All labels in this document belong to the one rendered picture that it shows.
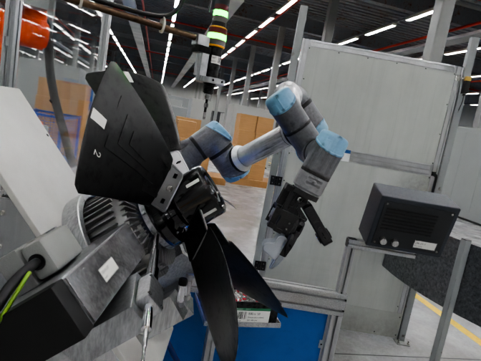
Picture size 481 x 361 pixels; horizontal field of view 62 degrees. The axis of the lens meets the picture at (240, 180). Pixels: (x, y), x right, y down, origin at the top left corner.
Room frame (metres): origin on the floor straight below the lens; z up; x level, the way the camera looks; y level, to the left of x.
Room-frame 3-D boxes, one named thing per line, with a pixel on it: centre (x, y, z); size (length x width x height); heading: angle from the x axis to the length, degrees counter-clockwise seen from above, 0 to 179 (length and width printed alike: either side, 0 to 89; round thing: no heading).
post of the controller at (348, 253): (1.32, -0.41, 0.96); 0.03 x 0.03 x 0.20; 1
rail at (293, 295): (1.31, 0.02, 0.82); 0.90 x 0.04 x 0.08; 91
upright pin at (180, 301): (0.83, 0.09, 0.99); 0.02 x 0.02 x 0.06
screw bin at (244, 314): (1.15, -0.05, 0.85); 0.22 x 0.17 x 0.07; 107
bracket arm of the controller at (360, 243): (1.32, -0.51, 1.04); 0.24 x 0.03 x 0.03; 91
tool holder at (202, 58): (0.94, 0.12, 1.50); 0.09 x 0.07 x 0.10; 126
